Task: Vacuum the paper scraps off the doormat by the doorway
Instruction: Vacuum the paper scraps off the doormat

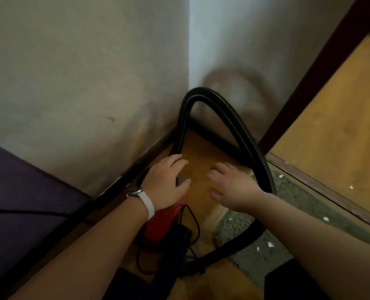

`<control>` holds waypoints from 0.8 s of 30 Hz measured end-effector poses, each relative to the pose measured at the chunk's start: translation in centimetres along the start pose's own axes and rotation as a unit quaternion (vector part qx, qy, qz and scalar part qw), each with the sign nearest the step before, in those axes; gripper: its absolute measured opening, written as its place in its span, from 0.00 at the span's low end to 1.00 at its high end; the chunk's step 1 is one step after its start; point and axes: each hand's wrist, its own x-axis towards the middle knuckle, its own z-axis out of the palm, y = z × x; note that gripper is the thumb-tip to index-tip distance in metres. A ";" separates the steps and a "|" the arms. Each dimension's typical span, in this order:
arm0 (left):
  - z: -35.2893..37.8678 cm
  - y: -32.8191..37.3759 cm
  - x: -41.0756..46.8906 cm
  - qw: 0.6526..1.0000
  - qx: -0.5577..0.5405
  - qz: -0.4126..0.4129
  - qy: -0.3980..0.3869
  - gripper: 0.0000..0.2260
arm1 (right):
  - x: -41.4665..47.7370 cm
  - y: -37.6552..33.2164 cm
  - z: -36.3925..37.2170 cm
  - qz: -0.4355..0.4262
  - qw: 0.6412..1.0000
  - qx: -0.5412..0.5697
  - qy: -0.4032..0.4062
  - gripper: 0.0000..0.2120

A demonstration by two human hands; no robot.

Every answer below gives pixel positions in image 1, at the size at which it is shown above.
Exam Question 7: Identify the black trousers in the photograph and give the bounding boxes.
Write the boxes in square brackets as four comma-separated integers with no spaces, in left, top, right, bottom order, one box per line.
[102,257,332,300]

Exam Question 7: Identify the metal door threshold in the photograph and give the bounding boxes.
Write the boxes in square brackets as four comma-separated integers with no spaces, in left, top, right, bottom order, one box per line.
[265,152,370,234]

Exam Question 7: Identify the person's right hand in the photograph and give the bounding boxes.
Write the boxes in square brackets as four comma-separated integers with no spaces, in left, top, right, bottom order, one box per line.
[206,162,264,213]

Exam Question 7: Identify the person's left hand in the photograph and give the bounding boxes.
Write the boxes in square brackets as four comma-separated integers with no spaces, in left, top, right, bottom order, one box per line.
[141,154,192,213]

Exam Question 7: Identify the orange wooden door frame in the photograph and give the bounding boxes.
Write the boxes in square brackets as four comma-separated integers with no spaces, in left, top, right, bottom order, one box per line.
[258,0,370,155]

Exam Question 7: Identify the black vacuum hose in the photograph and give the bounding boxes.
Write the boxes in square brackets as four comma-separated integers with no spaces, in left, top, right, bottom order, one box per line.
[138,87,277,277]

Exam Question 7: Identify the person's right forearm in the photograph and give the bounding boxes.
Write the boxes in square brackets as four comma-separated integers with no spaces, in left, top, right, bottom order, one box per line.
[253,193,370,300]

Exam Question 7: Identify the person's left forearm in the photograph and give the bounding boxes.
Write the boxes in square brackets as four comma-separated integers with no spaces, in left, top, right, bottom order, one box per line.
[8,198,149,300]

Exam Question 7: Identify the white wrist watch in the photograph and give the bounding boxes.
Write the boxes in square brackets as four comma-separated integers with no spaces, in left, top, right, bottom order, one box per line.
[126,187,156,221]

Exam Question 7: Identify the grey-green shaggy door mat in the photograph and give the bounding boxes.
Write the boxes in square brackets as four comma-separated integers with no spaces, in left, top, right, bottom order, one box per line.
[214,170,370,288]

